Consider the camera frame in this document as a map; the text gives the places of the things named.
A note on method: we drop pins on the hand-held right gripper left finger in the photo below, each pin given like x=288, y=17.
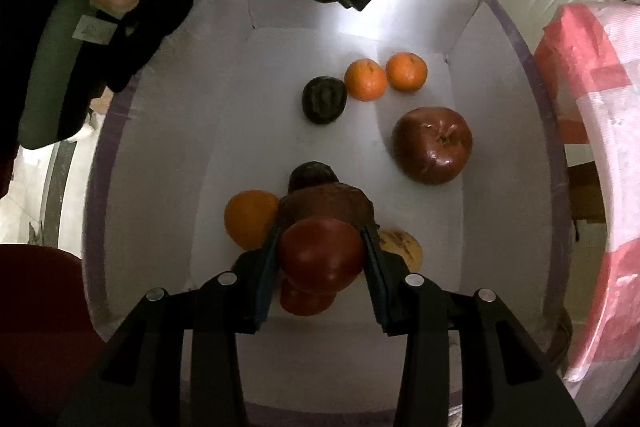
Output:
x=265, y=279

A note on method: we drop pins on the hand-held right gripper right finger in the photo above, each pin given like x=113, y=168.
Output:
x=377, y=287

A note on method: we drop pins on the yellow striped melon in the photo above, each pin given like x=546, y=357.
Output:
x=402, y=249

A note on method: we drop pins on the red tomato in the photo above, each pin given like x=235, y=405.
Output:
x=305, y=302
x=320, y=257

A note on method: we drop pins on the dark maroon wrinkled fruit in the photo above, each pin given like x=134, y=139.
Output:
x=325, y=204

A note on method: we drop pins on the dark wrinkled passion fruit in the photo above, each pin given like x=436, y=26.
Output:
x=310, y=174
x=324, y=99

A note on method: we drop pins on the white box with purple rim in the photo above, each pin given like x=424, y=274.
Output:
x=280, y=67

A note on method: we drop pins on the small orange mandarin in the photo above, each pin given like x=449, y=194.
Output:
x=406, y=71

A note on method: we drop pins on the large dark red apple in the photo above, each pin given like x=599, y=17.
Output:
x=432, y=144

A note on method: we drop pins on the dark red seat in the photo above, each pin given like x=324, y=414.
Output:
x=40, y=332

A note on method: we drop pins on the red white checkered tablecloth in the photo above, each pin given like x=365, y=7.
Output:
x=600, y=107

